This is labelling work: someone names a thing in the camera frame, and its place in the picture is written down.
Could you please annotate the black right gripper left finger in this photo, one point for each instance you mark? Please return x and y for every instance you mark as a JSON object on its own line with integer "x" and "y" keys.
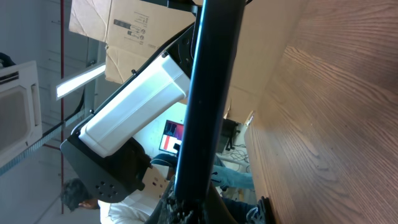
{"x": 171, "y": 210}

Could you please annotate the brown cardboard box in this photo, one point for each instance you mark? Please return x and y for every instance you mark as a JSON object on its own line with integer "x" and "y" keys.
{"x": 134, "y": 30}

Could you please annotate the seated person white shirt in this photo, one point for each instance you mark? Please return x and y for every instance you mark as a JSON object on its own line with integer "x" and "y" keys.
{"x": 139, "y": 206}

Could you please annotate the Samsung Galaxy smartphone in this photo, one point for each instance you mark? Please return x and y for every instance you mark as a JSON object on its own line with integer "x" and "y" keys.
{"x": 215, "y": 51}

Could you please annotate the computer monitor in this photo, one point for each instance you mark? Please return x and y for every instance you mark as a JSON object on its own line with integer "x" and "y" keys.
{"x": 171, "y": 137}

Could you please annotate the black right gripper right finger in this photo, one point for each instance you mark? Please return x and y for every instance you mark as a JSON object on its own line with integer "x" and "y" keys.
{"x": 262, "y": 213}

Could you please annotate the white ceiling air conditioner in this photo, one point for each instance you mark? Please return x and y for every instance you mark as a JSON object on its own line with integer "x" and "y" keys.
{"x": 21, "y": 123}

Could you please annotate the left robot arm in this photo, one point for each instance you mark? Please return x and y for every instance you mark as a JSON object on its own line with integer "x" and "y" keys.
{"x": 101, "y": 149}

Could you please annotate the ceiling light strip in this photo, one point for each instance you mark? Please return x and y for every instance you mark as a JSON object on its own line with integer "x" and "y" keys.
{"x": 70, "y": 84}

